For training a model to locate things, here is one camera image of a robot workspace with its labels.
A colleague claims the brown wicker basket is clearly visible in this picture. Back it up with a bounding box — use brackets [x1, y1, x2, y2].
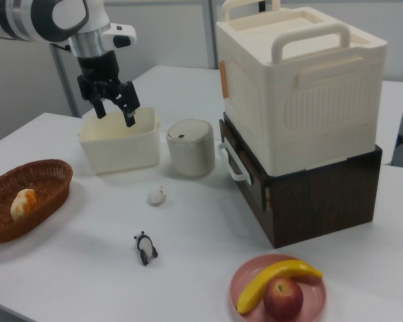
[0, 158, 74, 244]

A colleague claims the yellow toy banana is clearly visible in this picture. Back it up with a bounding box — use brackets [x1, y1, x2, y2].
[236, 259, 324, 315]

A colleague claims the white drawer handle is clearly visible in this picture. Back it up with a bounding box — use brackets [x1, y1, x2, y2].
[216, 140, 253, 184]

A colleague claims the small cream push-lid trash can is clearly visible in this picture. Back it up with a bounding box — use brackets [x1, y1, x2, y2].
[165, 119, 216, 178]

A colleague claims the pink plate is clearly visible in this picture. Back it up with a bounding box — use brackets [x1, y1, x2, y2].
[229, 254, 328, 322]

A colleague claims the crumpled white paper ball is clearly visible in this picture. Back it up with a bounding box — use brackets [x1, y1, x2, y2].
[147, 185, 168, 206]

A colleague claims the red toy apple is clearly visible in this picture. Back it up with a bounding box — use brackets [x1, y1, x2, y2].
[262, 276, 304, 321]

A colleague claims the small panda figurine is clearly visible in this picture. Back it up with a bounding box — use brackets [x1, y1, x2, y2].
[132, 230, 160, 266]

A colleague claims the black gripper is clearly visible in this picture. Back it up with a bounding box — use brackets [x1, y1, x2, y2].
[75, 50, 142, 128]

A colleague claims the toy bread roll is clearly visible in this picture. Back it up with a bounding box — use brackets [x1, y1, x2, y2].
[9, 188, 40, 221]

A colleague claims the dark wooden drawer box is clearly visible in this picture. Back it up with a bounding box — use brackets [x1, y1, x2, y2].
[218, 112, 383, 250]

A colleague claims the large cream storage box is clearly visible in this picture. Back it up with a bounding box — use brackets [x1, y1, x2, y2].
[215, 0, 389, 176]

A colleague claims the cream rectangular plastic bin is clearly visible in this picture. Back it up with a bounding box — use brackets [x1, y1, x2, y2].
[78, 106, 163, 175]

